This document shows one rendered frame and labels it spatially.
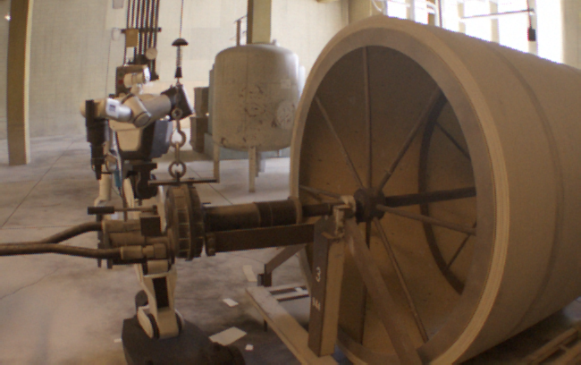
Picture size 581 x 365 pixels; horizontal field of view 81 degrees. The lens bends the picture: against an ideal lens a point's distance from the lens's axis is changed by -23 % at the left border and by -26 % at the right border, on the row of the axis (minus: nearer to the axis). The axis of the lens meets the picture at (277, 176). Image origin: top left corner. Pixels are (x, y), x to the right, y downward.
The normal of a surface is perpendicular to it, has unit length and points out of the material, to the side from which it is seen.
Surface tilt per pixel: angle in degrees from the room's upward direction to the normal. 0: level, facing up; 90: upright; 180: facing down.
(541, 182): 74
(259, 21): 90
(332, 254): 90
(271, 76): 90
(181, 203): 48
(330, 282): 90
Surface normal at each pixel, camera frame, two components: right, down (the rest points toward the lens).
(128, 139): -0.25, 0.11
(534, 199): 0.36, -0.05
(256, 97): 0.07, 0.18
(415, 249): 0.28, -0.56
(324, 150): 0.37, 0.33
